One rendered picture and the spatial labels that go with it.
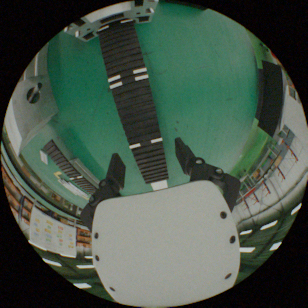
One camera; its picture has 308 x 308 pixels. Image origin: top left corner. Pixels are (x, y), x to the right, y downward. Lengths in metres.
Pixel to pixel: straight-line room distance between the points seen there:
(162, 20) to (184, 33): 0.04
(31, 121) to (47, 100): 0.05
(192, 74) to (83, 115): 0.19
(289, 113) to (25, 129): 0.58
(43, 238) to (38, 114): 2.94
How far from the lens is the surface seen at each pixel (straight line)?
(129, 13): 0.16
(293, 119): 0.43
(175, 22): 0.20
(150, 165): 0.16
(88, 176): 0.27
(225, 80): 0.22
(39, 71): 0.23
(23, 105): 0.18
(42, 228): 2.98
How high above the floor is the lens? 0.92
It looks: 49 degrees down
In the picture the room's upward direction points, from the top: 167 degrees clockwise
